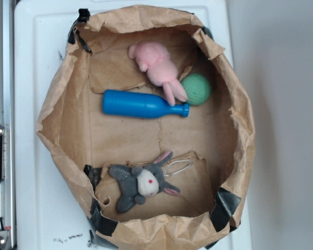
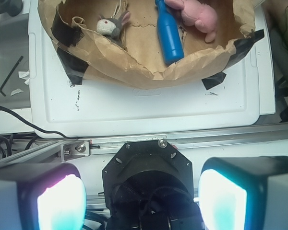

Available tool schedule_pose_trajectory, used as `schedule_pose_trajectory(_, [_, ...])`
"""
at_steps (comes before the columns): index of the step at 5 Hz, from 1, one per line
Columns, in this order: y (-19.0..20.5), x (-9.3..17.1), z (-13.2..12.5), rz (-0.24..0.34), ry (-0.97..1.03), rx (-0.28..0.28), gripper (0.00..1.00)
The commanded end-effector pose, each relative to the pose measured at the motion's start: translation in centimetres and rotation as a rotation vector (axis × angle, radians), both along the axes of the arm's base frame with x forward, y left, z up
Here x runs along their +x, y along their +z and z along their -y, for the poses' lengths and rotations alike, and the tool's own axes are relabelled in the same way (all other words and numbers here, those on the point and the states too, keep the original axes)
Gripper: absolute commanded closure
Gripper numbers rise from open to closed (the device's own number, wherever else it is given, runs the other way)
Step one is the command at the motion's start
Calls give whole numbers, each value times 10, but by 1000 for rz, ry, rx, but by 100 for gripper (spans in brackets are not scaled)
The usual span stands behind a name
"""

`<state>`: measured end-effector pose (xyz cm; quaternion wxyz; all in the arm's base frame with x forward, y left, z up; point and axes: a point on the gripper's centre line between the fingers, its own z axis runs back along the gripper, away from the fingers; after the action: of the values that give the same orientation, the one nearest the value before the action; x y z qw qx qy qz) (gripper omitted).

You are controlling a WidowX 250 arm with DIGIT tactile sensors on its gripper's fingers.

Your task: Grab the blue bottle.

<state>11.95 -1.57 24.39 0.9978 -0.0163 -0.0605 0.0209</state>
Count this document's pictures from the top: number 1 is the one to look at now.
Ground grey plush bunny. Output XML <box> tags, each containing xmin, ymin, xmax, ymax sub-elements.
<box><xmin>109</xmin><ymin>151</ymin><xmax>180</xmax><ymax>214</ymax></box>

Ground aluminium frame rail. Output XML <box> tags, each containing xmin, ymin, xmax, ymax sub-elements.
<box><xmin>0</xmin><ymin>1</ymin><xmax>17</xmax><ymax>249</ymax></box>

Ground pink plush bunny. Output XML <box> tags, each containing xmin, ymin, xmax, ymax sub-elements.
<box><xmin>128</xmin><ymin>41</ymin><xmax>188</xmax><ymax>106</ymax></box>

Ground brown paper bag tray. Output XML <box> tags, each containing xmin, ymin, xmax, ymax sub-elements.
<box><xmin>37</xmin><ymin>5</ymin><xmax>255</xmax><ymax>249</ymax></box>

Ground blue plastic bottle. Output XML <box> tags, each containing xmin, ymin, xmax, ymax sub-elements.
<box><xmin>102</xmin><ymin>90</ymin><xmax>190</xmax><ymax>119</ymax></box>

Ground white plastic board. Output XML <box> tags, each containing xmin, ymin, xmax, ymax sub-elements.
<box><xmin>13</xmin><ymin>0</ymin><xmax>252</xmax><ymax>250</ymax></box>

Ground green knitted ball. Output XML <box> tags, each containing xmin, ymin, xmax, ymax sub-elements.
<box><xmin>181</xmin><ymin>73</ymin><xmax>211</xmax><ymax>106</ymax></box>

